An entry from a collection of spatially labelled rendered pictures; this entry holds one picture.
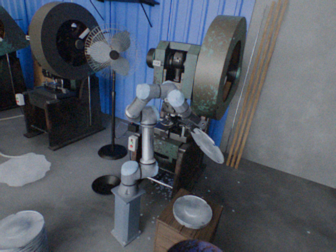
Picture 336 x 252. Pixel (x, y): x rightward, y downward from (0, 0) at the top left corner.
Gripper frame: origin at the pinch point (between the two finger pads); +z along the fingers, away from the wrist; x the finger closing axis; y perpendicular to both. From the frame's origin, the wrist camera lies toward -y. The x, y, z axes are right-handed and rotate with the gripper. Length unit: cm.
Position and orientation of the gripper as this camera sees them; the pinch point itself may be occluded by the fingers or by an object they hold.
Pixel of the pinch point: (200, 132)
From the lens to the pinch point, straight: 126.8
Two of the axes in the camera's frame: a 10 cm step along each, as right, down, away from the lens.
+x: -6.0, 7.8, -1.9
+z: 4.3, 5.1, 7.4
